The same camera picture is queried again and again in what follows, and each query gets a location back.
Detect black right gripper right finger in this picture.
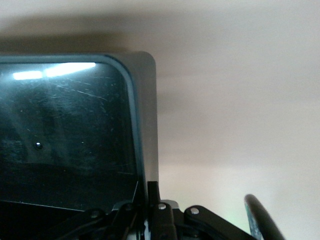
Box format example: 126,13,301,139
147,181,253,240

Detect black rectangular plastic box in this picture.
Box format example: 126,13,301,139
0,51,161,216

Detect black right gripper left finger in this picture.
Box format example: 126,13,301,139
44,181,148,240

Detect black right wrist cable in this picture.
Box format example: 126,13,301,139
243,194,287,240

